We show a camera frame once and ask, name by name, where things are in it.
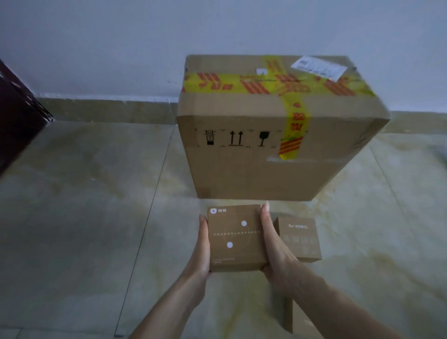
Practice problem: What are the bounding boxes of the person's right forearm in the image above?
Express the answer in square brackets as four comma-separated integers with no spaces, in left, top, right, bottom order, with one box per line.
[276,267,404,339]

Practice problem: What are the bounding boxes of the small brown box white dots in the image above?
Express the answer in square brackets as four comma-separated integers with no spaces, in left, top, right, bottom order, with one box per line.
[207,204,269,273]

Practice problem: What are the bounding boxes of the plain brown cardboard box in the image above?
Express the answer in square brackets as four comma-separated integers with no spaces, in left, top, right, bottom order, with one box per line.
[271,289,326,339]

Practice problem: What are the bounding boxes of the person's right hand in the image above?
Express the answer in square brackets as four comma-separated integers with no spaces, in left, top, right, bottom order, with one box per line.
[260,202,305,291]

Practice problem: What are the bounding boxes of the small brown box pale print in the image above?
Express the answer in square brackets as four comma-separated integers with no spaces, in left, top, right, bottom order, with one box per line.
[273,217,322,263]

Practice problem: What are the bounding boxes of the person's left forearm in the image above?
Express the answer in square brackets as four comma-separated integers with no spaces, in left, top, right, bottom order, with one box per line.
[129,276,207,339]

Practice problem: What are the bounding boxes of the dark wooden door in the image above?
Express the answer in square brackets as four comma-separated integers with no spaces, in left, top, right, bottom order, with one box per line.
[0,59,54,177]

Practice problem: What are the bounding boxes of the person's left hand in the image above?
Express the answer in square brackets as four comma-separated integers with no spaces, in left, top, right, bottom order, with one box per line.
[181,214,212,297]

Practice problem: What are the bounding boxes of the large cardboard box yellow tape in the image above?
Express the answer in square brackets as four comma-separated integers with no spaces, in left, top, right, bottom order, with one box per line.
[176,54,390,202]

